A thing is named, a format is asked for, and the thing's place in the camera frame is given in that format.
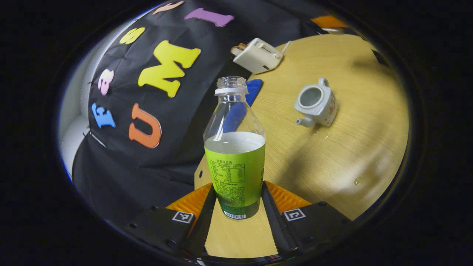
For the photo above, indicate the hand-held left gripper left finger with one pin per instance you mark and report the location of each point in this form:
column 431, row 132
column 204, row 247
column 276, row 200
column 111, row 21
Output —
column 162, row 225

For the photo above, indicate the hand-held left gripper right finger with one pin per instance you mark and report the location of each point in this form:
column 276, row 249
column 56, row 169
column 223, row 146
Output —
column 314, row 225

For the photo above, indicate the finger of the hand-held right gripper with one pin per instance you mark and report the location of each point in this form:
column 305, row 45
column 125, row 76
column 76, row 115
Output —
column 329, row 22
column 380, row 58

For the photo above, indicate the white ceramic teacup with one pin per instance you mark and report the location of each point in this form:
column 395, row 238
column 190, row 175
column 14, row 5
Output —
column 325, row 111

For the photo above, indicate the green label water bottle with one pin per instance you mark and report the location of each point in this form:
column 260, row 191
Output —
column 236, row 166

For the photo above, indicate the white toaster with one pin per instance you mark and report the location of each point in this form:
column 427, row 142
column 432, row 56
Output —
column 258, row 57

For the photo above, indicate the bread slice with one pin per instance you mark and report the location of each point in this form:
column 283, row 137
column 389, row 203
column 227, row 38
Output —
column 238, row 49

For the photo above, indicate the blue folded towel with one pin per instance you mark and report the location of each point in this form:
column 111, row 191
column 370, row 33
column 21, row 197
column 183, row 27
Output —
column 255, row 90

